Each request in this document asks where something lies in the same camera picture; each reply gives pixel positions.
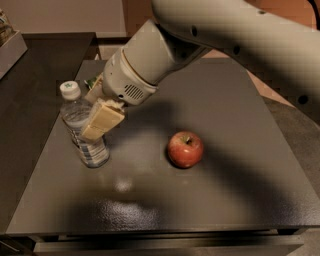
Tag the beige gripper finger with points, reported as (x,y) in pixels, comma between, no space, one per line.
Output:
(104,116)
(96,92)

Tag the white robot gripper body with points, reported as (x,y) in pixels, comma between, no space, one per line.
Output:
(122,81)

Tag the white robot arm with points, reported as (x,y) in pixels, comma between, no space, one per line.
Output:
(284,54)

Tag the green chip bag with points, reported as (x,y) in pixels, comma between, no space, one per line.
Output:
(90,83)

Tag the dark side table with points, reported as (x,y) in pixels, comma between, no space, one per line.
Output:
(29,105)

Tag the red apple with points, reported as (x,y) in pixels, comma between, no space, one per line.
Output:
(185,149)

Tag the grey box with snacks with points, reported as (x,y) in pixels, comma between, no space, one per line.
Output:
(12,45)

